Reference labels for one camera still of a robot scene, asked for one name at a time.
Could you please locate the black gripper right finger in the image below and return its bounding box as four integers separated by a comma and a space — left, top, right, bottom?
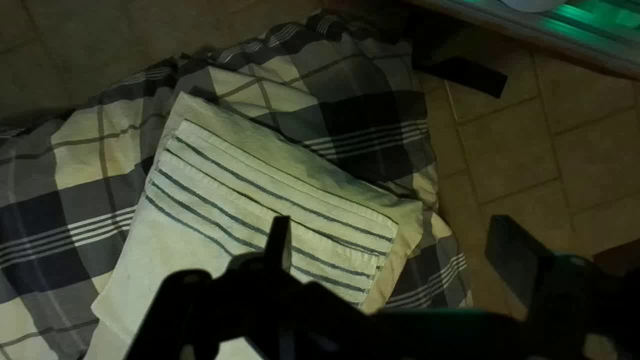
486, 214, 566, 311

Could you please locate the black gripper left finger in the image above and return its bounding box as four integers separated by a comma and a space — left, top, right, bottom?
265, 215, 293, 272

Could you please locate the white towel with blue stripes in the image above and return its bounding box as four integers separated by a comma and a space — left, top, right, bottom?
87, 94, 424, 360

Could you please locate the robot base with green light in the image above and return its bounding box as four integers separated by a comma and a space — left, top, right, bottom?
411, 0, 640, 79

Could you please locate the grey plaid bedspread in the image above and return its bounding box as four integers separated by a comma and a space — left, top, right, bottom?
0, 12, 470, 360

